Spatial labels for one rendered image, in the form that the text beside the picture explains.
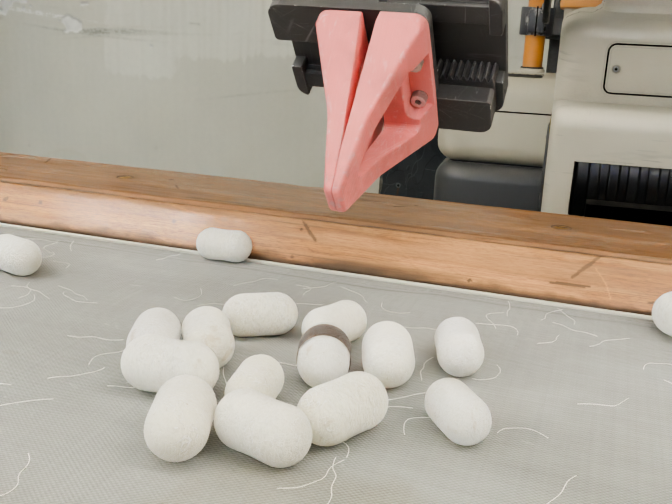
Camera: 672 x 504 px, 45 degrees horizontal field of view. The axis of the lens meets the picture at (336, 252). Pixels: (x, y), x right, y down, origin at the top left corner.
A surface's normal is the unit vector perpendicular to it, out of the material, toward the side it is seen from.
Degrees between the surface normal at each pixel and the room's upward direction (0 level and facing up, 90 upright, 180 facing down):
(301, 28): 131
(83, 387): 0
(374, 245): 45
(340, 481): 0
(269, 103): 90
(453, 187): 90
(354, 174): 97
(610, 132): 92
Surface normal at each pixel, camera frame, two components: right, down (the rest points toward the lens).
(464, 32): -0.29, 0.81
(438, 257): -0.20, -0.51
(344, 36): -0.26, -0.23
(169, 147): -0.25, 0.25
